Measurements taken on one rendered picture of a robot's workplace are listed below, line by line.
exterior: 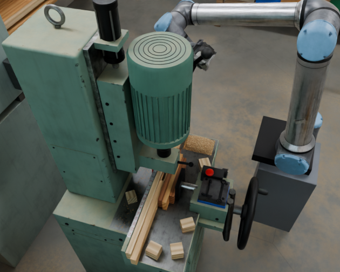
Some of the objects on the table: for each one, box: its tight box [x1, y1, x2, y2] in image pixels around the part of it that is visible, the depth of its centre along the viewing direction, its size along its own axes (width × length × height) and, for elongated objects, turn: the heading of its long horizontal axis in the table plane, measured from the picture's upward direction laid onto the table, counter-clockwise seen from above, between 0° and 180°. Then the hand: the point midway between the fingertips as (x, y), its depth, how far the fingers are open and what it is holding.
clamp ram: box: [175, 168, 198, 201], centre depth 123 cm, size 9×8×9 cm
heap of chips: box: [183, 135, 215, 155], centre depth 141 cm, size 8×12×3 cm
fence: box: [121, 171, 158, 258], centre depth 127 cm, size 60×2×6 cm, turn 164°
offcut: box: [180, 217, 195, 233], centre depth 116 cm, size 4×4×4 cm
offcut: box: [170, 242, 184, 260], centre depth 110 cm, size 4×4×4 cm
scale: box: [127, 170, 157, 237], centre depth 125 cm, size 50×1×1 cm, turn 164°
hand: (203, 64), depth 111 cm, fingers closed
